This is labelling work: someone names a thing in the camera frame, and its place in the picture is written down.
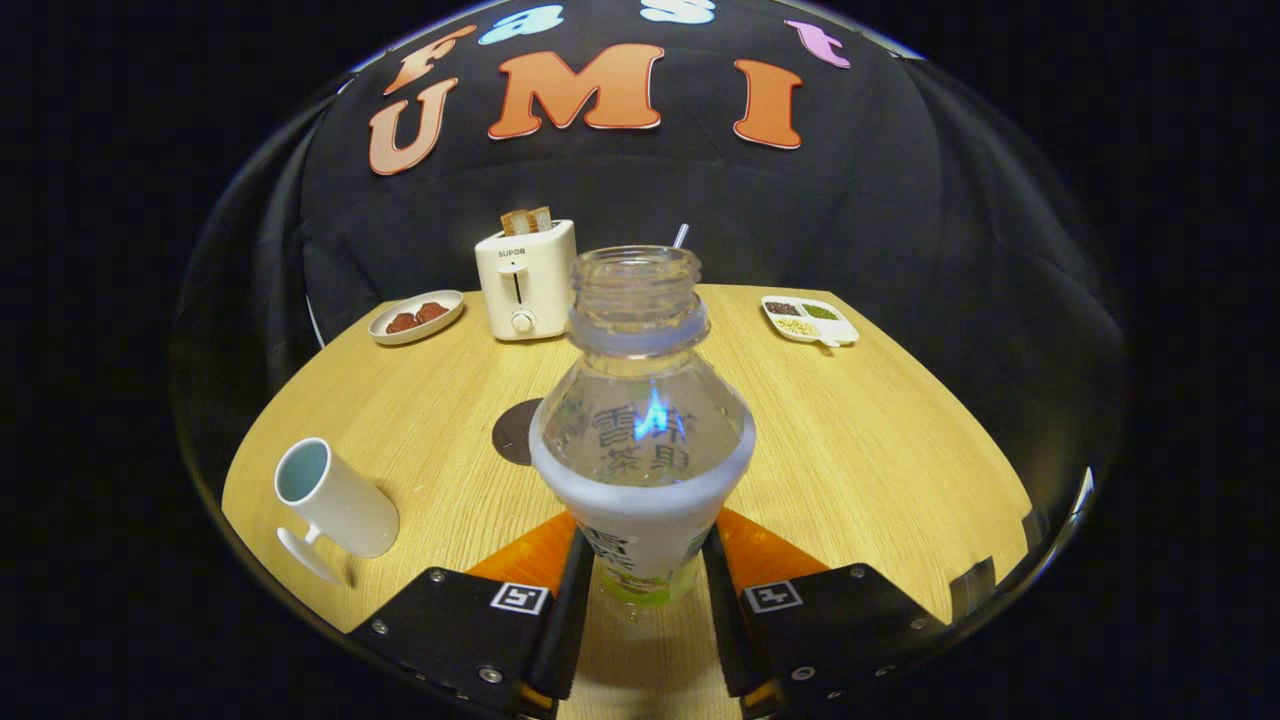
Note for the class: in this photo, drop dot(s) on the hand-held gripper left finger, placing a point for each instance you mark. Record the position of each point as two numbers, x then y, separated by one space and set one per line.
572 620

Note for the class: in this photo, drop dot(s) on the round white plate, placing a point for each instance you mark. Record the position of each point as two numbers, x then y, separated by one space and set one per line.
385 335

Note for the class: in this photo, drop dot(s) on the dark brown round coaster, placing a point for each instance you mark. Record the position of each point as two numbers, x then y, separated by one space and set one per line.
512 435

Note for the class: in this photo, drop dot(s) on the white toaster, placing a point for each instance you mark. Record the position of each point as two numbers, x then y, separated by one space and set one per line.
525 285

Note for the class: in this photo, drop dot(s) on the wooden table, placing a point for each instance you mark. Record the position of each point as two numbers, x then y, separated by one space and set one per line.
850 450

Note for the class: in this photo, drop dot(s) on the clear plastic juice bottle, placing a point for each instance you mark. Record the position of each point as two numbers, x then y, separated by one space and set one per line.
640 500

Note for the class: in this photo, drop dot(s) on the brown meat piece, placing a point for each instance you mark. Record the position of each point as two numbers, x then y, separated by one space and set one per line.
401 323
432 312

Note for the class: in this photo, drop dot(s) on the white divided bean dish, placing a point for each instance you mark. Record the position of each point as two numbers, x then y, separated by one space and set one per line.
838 335

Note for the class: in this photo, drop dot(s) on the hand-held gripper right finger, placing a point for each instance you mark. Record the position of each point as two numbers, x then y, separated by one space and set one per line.
722 620

